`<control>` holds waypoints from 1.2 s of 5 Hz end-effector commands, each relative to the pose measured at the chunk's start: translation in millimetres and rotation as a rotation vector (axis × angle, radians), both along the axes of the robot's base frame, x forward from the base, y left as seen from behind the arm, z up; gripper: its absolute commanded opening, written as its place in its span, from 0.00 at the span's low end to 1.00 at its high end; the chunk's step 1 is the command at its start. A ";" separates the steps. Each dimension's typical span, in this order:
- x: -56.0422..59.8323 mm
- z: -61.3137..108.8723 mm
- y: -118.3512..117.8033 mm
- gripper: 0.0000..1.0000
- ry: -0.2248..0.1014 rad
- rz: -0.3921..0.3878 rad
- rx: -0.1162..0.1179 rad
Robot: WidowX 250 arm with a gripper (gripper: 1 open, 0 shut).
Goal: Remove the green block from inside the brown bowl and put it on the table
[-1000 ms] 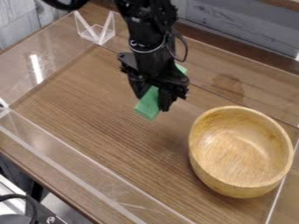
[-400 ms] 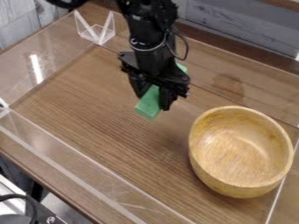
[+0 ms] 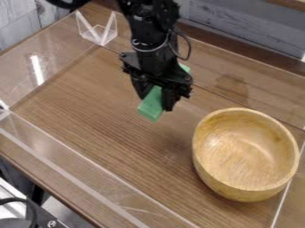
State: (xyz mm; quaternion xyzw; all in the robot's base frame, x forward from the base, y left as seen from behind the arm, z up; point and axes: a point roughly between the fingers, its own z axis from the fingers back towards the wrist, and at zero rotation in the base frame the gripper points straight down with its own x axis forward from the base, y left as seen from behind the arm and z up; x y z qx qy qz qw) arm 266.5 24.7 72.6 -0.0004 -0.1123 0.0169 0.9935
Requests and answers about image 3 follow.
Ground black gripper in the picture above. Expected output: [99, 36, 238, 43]
[119, 52, 181, 111]

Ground green rectangular block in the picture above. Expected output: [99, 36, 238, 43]
[137, 63, 193, 122]

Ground brown wooden bowl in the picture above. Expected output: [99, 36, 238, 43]
[191, 108, 300, 202]

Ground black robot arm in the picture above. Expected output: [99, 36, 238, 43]
[115, 0, 193, 111]

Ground clear acrylic barrier walls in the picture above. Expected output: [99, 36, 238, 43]
[0, 5, 305, 228]

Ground clear acrylic corner bracket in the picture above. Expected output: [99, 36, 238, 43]
[75, 11, 118, 46]

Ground black cable bottom left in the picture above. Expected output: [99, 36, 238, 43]
[0, 197, 40, 228]

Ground black metal bracket with bolt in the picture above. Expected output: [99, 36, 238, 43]
[36, 207, 70, 228]

